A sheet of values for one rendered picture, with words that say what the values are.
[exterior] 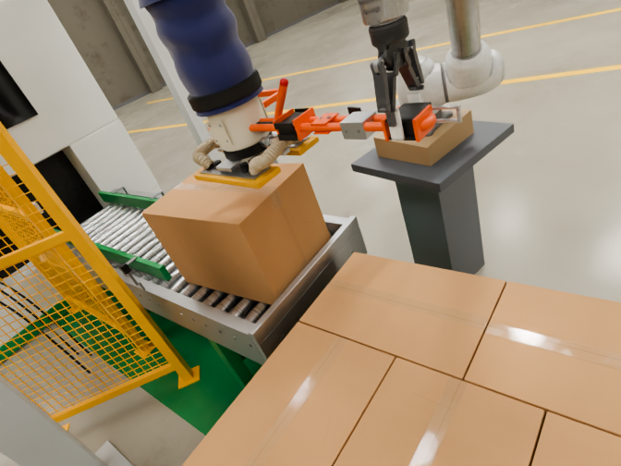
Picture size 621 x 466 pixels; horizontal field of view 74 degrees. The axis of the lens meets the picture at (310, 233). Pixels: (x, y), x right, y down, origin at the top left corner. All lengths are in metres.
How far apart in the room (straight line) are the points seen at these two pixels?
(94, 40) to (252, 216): 11.21
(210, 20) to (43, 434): 1.61
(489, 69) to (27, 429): 2.16
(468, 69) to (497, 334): 0.92
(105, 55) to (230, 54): 11.26
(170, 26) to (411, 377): 1.14
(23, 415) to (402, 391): 1.39
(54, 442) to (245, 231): 1.16
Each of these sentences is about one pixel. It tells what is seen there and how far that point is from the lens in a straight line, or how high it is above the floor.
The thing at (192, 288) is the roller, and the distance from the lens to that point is 1.97.
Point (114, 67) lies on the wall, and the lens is 12.47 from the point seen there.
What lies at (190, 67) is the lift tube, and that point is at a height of 1.43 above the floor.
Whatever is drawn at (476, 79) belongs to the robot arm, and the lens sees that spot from 1.72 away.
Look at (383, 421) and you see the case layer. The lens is 1.20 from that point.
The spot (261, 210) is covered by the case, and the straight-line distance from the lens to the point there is 1.43.
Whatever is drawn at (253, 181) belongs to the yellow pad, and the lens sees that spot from 1.20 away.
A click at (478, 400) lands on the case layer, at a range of 1.20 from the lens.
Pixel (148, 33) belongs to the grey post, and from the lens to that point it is 4.51.
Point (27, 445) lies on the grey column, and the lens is 2.02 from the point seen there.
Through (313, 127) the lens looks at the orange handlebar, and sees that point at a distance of 1.08.
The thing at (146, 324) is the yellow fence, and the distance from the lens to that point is 2.12.
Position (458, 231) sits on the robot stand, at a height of 0.33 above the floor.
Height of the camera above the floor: 1.57
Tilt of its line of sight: 32 degrees down
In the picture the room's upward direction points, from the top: 22 degrees counter-clockwise
